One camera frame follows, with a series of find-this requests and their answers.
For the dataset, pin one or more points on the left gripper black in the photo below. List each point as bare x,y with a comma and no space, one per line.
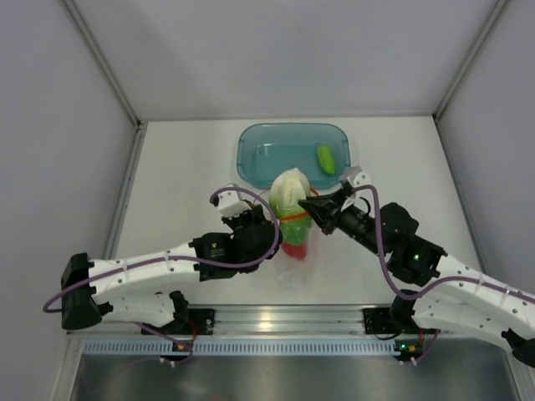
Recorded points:
255,213

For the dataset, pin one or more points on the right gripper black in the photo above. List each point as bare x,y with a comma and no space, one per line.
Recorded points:
323,206

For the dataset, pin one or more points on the red fake food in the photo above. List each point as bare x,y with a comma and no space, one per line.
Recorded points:
297,252

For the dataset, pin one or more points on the pale green fake cabbage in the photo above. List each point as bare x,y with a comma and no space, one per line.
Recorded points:
286,191

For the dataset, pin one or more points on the clear zip bag orange seal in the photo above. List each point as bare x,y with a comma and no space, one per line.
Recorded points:
294,263

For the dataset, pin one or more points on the green fake vegetable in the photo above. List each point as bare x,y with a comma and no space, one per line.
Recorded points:
326,160

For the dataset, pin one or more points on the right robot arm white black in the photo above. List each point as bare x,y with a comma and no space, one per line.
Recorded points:
433,289

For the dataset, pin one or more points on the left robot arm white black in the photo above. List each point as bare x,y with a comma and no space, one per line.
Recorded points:
147,289

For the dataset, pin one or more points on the teal plastic bin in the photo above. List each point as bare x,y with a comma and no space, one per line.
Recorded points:
266,150

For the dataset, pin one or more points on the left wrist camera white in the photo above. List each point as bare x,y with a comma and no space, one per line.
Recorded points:
228,201

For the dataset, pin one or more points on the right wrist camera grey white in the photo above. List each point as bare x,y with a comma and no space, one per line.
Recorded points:
352,179

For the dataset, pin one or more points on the aluminium rail frame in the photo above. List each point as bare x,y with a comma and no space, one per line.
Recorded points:
292,319

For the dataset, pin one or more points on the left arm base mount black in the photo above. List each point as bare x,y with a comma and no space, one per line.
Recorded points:
192,321

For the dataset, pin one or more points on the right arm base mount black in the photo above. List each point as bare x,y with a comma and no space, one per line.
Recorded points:
381,321

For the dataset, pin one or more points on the white slotted cable duct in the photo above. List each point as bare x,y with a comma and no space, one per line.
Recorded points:
243,347

